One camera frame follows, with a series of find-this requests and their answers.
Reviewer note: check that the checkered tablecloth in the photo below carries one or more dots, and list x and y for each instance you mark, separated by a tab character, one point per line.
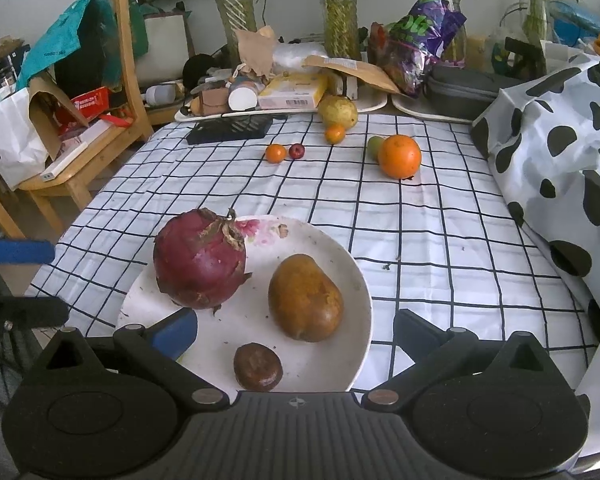
441	244

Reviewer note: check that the glass vase left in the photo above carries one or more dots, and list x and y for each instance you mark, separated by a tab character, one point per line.
236	15

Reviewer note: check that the yellow medicine box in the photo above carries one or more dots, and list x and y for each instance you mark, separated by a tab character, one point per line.
297	91

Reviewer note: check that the small tangerine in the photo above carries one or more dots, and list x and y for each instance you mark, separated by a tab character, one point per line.
335	134
275	153

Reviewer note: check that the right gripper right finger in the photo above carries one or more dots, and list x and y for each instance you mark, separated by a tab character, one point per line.
438	355

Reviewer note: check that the green lime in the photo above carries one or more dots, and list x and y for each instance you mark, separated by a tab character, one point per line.
373	147

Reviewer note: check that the grey zip case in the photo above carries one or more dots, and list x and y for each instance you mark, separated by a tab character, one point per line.
463	93

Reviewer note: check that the dark passion fruit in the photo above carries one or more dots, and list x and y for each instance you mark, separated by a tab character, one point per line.
257	368

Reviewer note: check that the yellow green pear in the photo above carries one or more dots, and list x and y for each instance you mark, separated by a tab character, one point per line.
338	111

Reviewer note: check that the cow print cloth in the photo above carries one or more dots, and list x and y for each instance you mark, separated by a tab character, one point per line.
541	140

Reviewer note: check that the white floral plate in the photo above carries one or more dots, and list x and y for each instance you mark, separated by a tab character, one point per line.
330	365

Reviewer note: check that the purple snack bag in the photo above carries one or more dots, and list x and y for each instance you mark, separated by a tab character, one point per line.
409	48

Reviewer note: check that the wooden chair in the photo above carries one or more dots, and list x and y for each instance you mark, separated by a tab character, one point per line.
102	139

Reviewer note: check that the crumpled brown paper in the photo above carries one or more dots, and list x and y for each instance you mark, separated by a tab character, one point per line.
256	49

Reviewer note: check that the white oval tray right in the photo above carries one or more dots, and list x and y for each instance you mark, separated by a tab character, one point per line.
422	109

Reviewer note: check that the brown mango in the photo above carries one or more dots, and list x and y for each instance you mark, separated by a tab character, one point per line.
304	302

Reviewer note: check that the red dragon fruit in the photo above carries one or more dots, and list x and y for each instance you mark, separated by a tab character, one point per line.
200	259

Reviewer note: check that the glass vase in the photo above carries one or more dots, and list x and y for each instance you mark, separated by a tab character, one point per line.
341	28
236	15

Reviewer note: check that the large orange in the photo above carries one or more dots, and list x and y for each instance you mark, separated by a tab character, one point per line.
399	157

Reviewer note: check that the teal plastic bag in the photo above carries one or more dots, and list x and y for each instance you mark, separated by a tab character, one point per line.
60	40

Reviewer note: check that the white oval tray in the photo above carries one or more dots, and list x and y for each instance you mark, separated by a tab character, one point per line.
422	109
369	100

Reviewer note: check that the small red fruit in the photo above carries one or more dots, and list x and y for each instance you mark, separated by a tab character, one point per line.
296	151

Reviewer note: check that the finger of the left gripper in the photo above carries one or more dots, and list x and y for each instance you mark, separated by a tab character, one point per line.
23	313
26	251

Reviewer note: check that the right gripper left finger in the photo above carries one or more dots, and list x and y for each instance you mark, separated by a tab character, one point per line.
153	353

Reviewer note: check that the white oval tray left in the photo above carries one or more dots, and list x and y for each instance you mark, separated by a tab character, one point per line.
369	100

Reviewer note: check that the brown padded envelope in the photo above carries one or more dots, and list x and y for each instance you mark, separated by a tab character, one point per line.
371	74

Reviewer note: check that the glass vase middle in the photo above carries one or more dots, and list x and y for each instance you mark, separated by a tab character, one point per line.
341	28

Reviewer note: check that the white cylinder jar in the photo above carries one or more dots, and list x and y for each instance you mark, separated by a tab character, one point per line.
243	96

